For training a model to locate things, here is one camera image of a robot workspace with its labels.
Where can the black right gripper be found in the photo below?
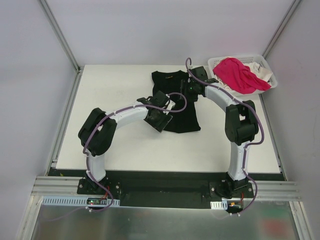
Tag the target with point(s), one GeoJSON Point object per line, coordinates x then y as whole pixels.
{"type": "Point", "coordinates": [184, 88]}

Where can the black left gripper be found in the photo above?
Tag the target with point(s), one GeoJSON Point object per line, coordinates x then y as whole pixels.
{"type": "Point", "coordinates": [161, 119]}

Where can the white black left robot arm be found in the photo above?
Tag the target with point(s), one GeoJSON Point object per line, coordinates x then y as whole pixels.
{"type": "Point", "coordinates": [98, 130]}

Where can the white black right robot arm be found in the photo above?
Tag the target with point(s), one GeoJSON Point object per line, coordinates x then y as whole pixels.
{"type": "Point", "coordinates": [240, 126]}

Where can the pink t-shirt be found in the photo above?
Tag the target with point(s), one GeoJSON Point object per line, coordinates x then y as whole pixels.
{"type": "Point", "coordinates": [238, 77]}

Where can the white cream t-shirt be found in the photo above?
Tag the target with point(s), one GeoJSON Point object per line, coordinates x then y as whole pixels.
{"type": "Point", "coordinates": [260, 72]}

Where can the white plastic basket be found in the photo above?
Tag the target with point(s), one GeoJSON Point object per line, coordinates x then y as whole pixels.
{"type": "Point", "coordinates": [245, 59]}

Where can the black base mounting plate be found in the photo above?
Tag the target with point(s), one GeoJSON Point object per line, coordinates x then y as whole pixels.
{"type": "Point", "coordinates": [159, 189]}

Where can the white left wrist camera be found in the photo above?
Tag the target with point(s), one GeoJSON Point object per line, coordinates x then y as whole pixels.
{"type": "Point", "coordinates": [169, 105]}

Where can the left table edge rail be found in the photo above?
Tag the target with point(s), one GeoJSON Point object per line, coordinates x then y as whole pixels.
{"type": "Point", "coordinates": [56, 148]}

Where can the white right cable duct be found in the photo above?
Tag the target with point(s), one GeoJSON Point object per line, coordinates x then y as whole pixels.
{"type": "Point", "coordinates": [219, 205]}

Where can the white cable duct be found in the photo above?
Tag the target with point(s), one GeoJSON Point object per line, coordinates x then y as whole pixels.
{"type": "Point", "coordinates": [219, 205]}
{"type": "Point", "coordinates": [76, 201]}

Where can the front aluminium rail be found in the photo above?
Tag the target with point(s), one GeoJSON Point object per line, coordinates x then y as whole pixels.
{"type": "Point", "coordinates": [265, 187]}

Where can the right aluminium frame post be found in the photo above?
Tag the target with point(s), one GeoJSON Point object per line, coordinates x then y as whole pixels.
{"type": "Point", "coordinates": [294, 6]}

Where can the aluminium frame post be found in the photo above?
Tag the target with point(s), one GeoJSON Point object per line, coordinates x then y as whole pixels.
{"type": "Point", "coordinates": [294, 6]}
{"type": "Point", "coordinates": [59, 34]}

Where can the white left cable duct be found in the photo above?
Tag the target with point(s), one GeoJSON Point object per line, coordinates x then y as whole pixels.
{"type": "Point", "coordinates": [76, 201]}

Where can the left aluminium frame post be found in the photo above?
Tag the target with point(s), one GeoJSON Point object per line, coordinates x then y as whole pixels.
{"type": "Point", "coordinates": [59, 34]}

